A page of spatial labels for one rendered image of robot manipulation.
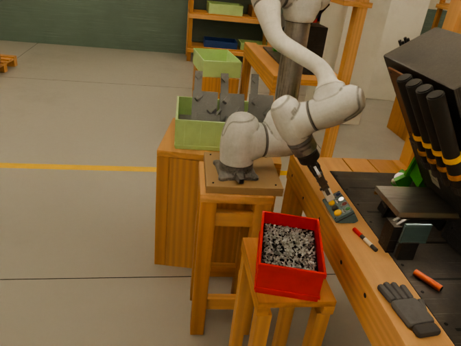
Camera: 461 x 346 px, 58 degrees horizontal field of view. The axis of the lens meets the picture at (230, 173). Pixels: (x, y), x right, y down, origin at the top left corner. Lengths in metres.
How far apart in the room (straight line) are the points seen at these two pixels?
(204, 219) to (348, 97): 0.85
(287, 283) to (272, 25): 0.88
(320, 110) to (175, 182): 1.22
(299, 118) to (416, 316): 0.66
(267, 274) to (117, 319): 1.22
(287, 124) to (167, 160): 1.08
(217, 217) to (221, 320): 0.74
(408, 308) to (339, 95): 0.65
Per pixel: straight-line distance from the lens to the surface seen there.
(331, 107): 1.31
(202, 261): 1.97
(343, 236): 1.56
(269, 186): 1.80
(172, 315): 2.39
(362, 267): 1.44
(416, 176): 1.60
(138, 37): 8.38
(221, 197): 1.76
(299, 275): 1.34
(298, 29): 1.72
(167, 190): 2.37
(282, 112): 1.33
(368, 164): 2.24
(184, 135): 2.25
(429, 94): 1.06
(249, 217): 1.86
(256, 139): 1.76
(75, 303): 2.50
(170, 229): 2.51
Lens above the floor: 1.74
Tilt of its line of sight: 27 degrees down
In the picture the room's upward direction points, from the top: 7 degrees clockwise
